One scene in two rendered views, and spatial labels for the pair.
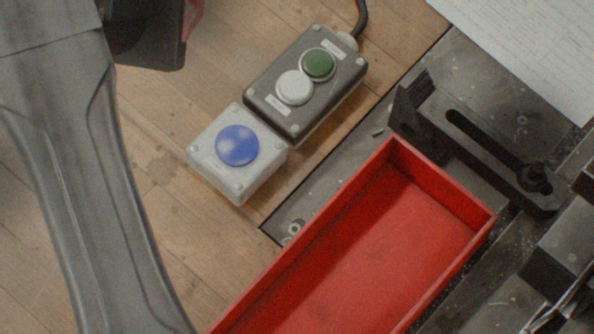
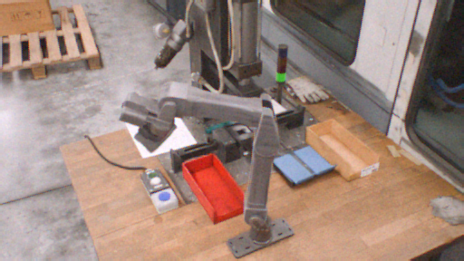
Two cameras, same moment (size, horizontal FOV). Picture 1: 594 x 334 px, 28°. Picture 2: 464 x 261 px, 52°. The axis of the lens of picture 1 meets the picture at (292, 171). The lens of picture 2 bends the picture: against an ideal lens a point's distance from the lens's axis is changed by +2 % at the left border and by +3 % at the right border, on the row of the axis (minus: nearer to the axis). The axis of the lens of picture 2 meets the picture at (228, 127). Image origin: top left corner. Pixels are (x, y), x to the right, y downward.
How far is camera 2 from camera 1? 95 cm
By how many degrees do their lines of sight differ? 47
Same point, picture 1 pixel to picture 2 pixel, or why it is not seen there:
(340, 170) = (180, 185)
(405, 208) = (198, 176)
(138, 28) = not seen: hidden behind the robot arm
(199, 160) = (163, 205)
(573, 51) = (177, 138)
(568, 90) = (186, 141)
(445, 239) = (210, 171)
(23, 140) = (204, 100)
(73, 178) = (215, 97)
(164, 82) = (132, 212)
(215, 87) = (141, 202)
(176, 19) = not seen: hidden behind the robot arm
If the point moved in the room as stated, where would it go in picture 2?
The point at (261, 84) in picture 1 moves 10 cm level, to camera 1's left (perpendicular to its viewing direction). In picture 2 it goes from (149, 188) to (131, 207)
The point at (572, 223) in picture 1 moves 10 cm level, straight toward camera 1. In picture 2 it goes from (223, 139) to (237, 154)
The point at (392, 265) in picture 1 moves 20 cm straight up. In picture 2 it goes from (211, 182) to (209, 135)
